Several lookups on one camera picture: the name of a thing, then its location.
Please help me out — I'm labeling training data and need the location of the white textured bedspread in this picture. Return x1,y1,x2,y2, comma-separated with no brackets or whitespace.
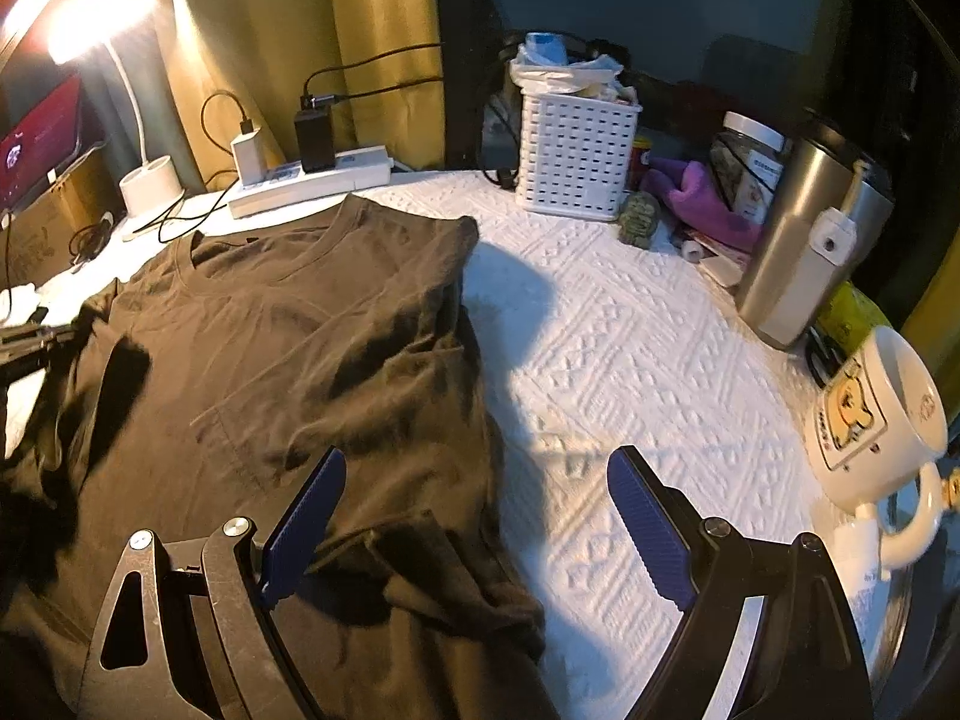
0,165,912,720

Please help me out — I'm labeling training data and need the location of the small pink tube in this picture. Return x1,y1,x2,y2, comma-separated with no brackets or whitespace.
679,231,725,265

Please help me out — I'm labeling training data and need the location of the black charger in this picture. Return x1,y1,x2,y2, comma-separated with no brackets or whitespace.
294,109,337,173

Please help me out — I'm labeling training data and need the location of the plain white cloth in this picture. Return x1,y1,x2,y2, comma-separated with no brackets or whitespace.
0,281,50,458

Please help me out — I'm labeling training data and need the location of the yellow curtain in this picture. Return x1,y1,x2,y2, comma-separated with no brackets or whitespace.
146,0,443,192
900,232,960,361

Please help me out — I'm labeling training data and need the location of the white plastic basket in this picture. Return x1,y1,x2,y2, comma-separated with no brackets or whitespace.
510,56,646,222

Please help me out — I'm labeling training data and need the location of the black charger cable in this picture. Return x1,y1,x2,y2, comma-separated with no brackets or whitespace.
120,90,260,241
300,41,445,113

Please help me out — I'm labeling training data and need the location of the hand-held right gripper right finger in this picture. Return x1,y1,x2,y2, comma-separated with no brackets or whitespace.
606,445,875,720

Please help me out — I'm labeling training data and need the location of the stainless steel tumbler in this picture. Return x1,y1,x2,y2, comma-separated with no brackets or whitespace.
735,120,893,350

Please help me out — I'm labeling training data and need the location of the blue white plastic bag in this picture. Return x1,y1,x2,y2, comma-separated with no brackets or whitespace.
514,31,627,100

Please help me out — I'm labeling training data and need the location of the small green figurine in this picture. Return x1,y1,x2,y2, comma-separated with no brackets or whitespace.
619,191,661,248

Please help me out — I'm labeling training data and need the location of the clear jar with white lid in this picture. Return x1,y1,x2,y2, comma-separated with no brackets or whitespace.
709,111,788,226

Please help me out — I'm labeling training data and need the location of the white charger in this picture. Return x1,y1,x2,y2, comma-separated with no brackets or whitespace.
229,131,267,185

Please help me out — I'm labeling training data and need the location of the white mug with bear print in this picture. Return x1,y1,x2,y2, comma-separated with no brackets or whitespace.
806,326,950,582

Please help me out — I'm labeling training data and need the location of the white power strip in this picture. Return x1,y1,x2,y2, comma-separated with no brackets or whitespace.
225,146,395,220

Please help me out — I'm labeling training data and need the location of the black cable bundle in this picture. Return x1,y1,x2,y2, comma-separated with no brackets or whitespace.
67,210,125,267

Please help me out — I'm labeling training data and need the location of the tablet with red screen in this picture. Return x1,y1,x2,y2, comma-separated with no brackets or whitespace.
0,71,87,211

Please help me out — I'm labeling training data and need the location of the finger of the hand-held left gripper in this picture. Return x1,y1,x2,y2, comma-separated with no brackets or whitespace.
0,322,80,385

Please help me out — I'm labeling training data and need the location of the purple cloth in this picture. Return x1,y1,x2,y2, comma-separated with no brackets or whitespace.
645,157,766,252

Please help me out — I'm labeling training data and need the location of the white desk lamp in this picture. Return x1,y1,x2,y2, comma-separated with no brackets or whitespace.
41,0,188,218

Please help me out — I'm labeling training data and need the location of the dark brown t-shirt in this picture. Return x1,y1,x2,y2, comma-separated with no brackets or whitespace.
0,195,548,720

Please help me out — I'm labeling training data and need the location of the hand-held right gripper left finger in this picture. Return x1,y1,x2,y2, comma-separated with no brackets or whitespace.
79,446,350,720

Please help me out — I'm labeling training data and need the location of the thin black cable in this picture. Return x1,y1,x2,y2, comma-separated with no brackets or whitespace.
482,86,526,190

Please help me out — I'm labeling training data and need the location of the yellow packet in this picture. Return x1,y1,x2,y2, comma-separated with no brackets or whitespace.
817,281,890,353

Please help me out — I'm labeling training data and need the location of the brown cardboard box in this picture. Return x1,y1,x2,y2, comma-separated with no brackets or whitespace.
0,157,125,293

